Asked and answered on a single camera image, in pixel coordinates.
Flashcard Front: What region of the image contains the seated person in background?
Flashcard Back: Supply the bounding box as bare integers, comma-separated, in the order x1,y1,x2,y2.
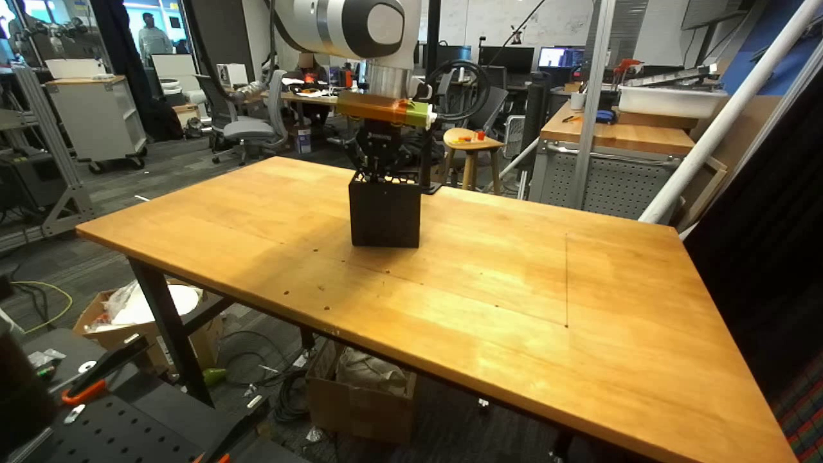
293,52,330,89

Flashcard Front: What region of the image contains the white diagonal pole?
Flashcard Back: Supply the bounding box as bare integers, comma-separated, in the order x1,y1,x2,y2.
642,0,823,224

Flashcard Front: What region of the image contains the grey office chair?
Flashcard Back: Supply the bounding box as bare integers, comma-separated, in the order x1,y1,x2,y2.
198,75,288,165

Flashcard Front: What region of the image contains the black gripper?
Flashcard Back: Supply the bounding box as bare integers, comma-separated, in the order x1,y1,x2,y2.
355,120,435,193

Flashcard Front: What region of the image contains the cardboard box under table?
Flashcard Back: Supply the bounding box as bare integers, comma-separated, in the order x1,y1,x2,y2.
307,341,417,444

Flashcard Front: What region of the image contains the black perforated box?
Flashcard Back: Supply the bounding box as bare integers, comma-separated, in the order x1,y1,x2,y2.
348,174,423,247

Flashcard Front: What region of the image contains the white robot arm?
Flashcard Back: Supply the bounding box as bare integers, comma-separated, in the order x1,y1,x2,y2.
273,0,438,193

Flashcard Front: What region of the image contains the computer monitor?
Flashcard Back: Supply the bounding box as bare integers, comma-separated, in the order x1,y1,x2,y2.
539,46,584,68

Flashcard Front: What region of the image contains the wooden workbench with drawers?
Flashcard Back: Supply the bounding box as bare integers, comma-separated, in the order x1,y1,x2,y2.
527,103,694,219

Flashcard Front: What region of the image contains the white plastic tray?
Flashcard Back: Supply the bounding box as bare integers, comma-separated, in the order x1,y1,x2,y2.
618,84,726,117

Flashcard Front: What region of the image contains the white rolling cabinet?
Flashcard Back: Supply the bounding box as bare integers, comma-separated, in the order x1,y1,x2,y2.
44,75,149,171

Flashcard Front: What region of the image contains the round wooden stool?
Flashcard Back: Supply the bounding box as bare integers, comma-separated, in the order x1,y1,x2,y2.
444,129,501,193

